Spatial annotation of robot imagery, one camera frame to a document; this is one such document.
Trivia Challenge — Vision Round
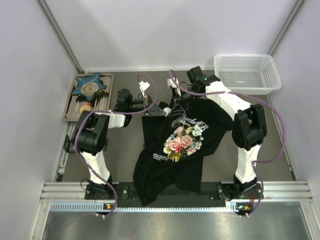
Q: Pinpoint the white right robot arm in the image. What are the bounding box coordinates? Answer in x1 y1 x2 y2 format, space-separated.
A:
182 66 267 201

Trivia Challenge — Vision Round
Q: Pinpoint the aluminium frame rail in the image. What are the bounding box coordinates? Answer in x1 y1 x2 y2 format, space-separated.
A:
30 181 320 240

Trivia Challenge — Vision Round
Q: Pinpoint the brown rectangular tray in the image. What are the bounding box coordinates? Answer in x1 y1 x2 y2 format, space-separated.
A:
62 72 114 122

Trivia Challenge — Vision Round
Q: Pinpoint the orange cup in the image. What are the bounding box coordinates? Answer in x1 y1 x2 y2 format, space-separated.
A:
79 102 93 114

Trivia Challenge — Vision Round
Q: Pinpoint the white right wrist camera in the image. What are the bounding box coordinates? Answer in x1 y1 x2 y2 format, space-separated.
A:
167 77 181 95

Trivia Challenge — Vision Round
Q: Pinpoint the black box with yellow brooch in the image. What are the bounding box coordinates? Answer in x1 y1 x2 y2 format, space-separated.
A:
63 135 75 153

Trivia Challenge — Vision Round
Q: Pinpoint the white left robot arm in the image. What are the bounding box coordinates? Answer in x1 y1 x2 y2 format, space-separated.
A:
71 88 170 200

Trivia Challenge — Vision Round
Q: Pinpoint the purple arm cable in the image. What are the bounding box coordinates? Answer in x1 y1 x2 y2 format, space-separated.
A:
168 69 287 217
74 73 158 217

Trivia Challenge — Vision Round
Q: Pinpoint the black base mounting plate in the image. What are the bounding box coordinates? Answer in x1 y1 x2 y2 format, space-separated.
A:
81 182 262 202

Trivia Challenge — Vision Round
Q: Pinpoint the white round brooch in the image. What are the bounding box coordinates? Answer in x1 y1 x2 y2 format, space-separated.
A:
163 107 171 115

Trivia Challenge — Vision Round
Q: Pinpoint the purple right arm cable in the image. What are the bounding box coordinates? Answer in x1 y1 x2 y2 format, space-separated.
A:
168 69 287 217

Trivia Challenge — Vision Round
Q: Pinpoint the black floral t-shirt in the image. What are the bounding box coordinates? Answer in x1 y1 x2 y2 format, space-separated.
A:
133 98 234 206

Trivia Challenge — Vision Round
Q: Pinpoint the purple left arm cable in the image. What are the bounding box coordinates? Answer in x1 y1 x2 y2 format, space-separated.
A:
74 73 158 217

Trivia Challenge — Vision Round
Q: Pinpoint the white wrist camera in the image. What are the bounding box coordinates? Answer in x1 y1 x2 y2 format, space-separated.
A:
138 80 150 97
167 77 181 95

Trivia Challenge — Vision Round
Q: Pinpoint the blue star-shaped dish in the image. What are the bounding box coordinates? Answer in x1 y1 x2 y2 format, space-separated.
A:
70 72 107 102

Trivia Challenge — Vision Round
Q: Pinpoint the grey slotted cable duct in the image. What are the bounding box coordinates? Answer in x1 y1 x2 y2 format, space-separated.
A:
50 200 253 214

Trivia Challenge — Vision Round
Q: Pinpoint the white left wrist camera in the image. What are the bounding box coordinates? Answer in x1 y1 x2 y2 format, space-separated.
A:
138 80 150 97

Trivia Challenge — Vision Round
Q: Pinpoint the white perforated plastic basket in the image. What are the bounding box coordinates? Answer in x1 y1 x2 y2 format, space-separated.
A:
213 54 282 95

